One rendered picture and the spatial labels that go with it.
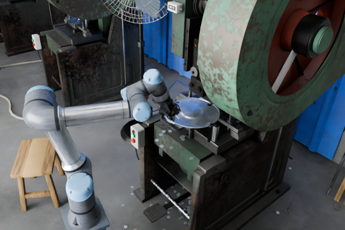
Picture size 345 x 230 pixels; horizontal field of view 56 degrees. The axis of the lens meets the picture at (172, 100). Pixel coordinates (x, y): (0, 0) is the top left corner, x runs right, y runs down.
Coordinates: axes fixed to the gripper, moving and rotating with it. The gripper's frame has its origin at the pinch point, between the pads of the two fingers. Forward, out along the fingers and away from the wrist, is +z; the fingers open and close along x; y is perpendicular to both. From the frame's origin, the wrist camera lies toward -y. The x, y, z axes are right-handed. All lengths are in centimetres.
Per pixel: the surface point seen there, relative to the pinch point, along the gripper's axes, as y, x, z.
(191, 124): 8.1, 5.6, 3.8
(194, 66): -4.8, 27.1, -12.6
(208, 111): 5.3, 19.6, 10.4
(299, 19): 44, 44, -45
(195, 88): 0.1, 20.2, -5.4
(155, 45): -197, 109, 116
